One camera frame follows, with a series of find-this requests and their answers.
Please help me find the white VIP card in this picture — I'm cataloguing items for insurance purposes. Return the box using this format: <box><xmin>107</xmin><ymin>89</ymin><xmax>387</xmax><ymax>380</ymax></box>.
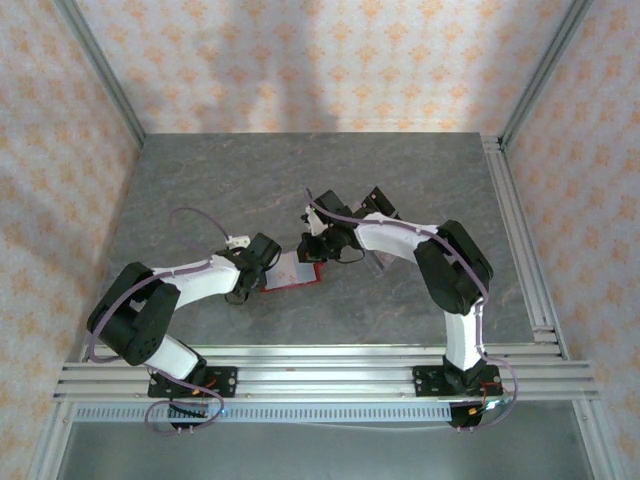
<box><xmin>269</xmin><ymin>252</ymin><xmax>301</xmax><ymax>287</ymax></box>

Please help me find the red card holder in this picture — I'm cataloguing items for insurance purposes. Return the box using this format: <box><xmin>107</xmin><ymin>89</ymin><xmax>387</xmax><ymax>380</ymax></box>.
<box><xmin>258</xmin><ymin>249</ymin><xmax>325</xmax><ymax>295</ymax></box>

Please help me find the grey metal panel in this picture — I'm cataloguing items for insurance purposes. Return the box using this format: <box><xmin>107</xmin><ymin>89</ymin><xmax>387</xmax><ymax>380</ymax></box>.
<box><xmin>58</xmin><ymin>422</ymin><xmax>597</xmax><ymax>480</ymax></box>

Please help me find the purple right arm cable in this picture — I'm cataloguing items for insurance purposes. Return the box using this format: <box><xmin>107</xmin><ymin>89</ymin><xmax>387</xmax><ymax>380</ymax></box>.
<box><xmin>304</xmin><ymin>188</ymin><xmax>519</xmax><ymax>432</ymax></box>

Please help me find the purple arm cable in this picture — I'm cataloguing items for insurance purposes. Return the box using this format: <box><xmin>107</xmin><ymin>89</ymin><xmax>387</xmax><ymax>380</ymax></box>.
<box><xmin>304</xmin><ymin>188</ymin><xmax>519</xmax><ymax>432</ymax></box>
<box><xmin>87</xmin><ymin>207</ymin><xmax>237</xmax><ymax>437</ymax></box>

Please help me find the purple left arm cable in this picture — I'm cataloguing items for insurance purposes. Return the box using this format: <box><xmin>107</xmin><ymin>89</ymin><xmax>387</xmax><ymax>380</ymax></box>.
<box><xmin>87</xmin><ymin>207</ymin><xmax>237</xmax><ymax>437</ymax></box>

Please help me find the narrow aluminium extrusion rail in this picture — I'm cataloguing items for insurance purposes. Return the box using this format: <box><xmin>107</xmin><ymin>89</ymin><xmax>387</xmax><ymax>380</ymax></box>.
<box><xmin>79</xmin><ymin>343</ymin><xmax>569</xmax><ymax>364</ymax></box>

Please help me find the wide aluminium extrusion rail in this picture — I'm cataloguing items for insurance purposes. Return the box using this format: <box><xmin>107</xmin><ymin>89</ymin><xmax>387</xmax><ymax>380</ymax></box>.
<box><xmin>52</xmin><ymin>360</ymin><xmax>600</xmax><ymax>404</ymax></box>

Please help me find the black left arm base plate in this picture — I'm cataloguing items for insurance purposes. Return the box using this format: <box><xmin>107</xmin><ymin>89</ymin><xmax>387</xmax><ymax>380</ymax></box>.
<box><xmin>148</xmin><ymin>364</ymin><xmax>239</xmax><ymax>400</ymax></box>

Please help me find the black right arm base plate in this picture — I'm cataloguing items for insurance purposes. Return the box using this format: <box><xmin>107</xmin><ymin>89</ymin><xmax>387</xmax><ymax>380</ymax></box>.
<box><xmin>413</xmin><ymin>364</ymin><xmax>503</xmax><ymax>400</ymax></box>

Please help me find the grey slotted cable duct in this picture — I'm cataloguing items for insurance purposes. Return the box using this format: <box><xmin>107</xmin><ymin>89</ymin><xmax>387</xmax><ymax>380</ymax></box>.
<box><xmin>74</xmin><ymin>403</ymin><xmax>454</xmax><ymax>424</ymax></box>

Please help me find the aluminium side rail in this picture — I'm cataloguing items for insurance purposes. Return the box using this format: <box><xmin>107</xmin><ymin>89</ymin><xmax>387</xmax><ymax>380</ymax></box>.
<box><xmin>479</xmin><ymin>133</ymin><xmax>569</xmax><ymax>359</ymax></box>

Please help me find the aluminium frame post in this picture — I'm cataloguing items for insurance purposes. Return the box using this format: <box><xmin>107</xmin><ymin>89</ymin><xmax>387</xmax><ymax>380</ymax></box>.
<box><xmin>498</xmin><ymin>0</ymin><xmax>597</xmax><ymax>151</ymax></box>
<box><xmin>53</xmin><ymin>0</ymin><xmax>149</xmax><ymax>150</ymax></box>

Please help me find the aluminium frame leg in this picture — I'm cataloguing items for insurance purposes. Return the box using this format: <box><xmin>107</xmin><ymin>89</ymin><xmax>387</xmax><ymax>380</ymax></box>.
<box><xmin>572</xmin><ymin>399</ymin><xmax>615</xmax><ymax>480</ymax></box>
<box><xmin>27</xmin><ymin>399</ymin><xmax>76</xmax><ymax>480</ymax></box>

